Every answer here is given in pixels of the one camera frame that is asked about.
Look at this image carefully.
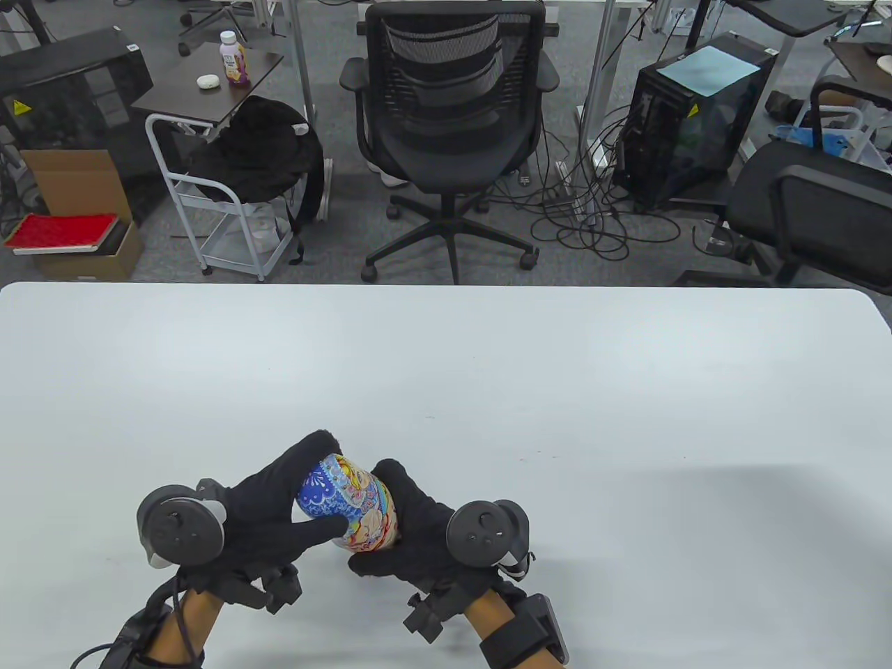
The black padded office chair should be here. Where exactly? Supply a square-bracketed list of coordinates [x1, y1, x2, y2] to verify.
[675, 75, 892, 297]

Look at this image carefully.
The light blue paper sheet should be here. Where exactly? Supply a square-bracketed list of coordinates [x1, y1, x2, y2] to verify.
[657, 46, 760, 98]

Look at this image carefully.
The black VR controller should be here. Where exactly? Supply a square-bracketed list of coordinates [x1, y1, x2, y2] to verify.
[136, 478, 229, 571]
[445, 499, 536, 578]

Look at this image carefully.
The person's right forearm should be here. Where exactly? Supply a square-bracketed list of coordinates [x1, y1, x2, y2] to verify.
[463, 591, 565, 669]

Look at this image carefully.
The blue plastic bag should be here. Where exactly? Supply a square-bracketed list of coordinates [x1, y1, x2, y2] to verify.
[775, 125, 856, 158]

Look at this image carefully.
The black shoe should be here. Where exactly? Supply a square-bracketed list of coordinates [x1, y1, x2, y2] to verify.
[764, 93, 809, 123]

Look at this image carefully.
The white metal rolling cart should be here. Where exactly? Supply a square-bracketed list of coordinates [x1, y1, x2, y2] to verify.
[145, 114, 296, 283]

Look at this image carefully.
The tangle of black floor cables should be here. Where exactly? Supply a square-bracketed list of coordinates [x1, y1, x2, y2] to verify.
[481, 105, 684, 262]

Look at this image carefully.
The black cabinet with warning sticker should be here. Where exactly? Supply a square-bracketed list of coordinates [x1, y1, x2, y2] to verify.
[0, 26, 155, 225]

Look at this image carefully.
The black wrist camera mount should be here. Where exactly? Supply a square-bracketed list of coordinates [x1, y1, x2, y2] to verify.
[209, 563, 304, 615]
[403, 582, 489, 643]

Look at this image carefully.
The black chair base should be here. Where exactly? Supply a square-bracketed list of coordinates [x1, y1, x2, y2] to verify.
[178, 0, 279, 56]

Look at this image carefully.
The person's left forearm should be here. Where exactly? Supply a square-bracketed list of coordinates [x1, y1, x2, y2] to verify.
[143, 589, 224, 666]

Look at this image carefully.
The dark brown side table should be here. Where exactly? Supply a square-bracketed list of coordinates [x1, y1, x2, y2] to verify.
[131, 42, 285, 130]

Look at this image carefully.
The open cardboard box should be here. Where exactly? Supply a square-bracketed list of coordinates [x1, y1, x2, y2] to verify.
[20, 149, 145, 282]

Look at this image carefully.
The white power strip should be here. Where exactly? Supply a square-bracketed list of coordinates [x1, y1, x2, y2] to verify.
[555, 159, 601, 225]

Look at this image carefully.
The red notebook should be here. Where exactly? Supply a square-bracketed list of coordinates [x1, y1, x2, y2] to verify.
[3, 213, 121, 255]

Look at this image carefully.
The white metal desk leg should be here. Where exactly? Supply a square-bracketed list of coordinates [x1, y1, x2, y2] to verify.
[577, 0, 633, 168]
[287, 0, 320, 125]

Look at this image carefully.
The black wrist strap unit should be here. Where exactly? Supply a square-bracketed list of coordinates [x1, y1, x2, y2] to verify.
[105, 606, 175, 669]
[479, 592, 569, 669]

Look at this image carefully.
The person's right hand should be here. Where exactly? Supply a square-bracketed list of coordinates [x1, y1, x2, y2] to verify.
[348, 459, 528, 594]

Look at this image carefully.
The purple drink bottle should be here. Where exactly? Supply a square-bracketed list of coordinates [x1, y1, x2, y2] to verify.
[219, 31, 250, 87]

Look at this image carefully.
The black bag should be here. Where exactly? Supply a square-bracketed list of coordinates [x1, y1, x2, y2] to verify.
[188, 95, 326, 266]

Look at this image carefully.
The large cream Russian doll bottom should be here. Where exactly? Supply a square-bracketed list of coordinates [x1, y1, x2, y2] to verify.
[331, 463, 399, 555]

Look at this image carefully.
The black desk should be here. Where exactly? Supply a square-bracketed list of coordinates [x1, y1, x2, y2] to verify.
[725, 0, 872, 37]

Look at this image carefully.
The black mesh office chair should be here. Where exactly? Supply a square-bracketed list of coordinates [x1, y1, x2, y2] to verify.
[339, 0, 560, 285]

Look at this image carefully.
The person's left hand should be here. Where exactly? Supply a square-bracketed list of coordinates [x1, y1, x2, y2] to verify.
[178, 430, 346, 590]

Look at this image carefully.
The black glass computer tower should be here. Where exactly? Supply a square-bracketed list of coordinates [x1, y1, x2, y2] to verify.
[612, 31, 779, 212]

